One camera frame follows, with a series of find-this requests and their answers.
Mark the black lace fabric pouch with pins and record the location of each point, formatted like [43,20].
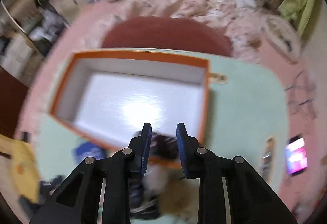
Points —
[144,192]

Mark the smartphone with lit screen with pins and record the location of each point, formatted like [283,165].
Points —
[296,156]

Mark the red round cushion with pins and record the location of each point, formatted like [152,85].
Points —
[168,33]

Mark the beige fur pompom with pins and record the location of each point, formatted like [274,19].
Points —
[175,198]

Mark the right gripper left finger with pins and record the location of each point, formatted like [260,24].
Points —
[77,198]

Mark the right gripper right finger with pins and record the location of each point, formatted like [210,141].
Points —
[229,189]

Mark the blue rectangular case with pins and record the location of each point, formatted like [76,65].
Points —
[88,149]

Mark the orange cardboard box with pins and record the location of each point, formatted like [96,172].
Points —
[107,96]

